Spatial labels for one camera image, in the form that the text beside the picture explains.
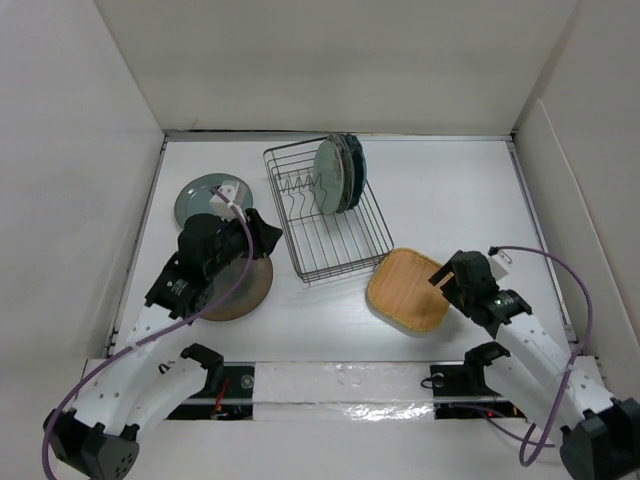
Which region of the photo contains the purple cable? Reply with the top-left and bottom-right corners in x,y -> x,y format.
41,187 -> 255,480
488,244 -> 594,466

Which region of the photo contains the grey-blue round plate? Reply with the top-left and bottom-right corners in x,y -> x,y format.
174,173 -> 254,228

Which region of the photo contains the grey wire dish rack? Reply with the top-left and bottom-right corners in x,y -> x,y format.
263,137 -> 394,284

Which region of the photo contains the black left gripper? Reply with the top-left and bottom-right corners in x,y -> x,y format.
206,207 -> 281,280

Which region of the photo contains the light green flower plate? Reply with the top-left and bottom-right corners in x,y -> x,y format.
313,136 -> 344,215

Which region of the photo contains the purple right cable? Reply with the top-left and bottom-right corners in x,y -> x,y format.
488,244 -> 594,466

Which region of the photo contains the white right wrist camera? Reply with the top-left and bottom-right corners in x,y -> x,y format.
487,246 -> 513,281

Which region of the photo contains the blue floral white plate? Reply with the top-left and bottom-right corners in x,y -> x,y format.
337,134 -> 355,213

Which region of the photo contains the foil-taped front rail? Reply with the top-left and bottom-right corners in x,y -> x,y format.
169,362 -> 521,422

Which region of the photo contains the orange woven square plate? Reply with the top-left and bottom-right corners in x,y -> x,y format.
366,248 -> 450,334

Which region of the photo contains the teal scalloped plate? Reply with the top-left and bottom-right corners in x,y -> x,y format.
344,134 -> 367,210

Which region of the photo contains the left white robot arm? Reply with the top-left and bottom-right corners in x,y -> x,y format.
41,205 -> 282,479

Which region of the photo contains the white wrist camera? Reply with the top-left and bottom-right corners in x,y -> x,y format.
209,181 -> 245,219
487,246 -> 513,281

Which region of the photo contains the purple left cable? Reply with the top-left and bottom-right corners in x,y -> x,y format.
41,187 -> 255,480

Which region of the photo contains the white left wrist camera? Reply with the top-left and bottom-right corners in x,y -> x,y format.
209,181 -> 245,219

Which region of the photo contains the brown speckled round plate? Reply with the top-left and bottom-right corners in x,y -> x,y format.
201,257 -> 273,322

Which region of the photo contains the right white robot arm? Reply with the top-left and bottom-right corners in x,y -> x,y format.
427,247 -> 639,479

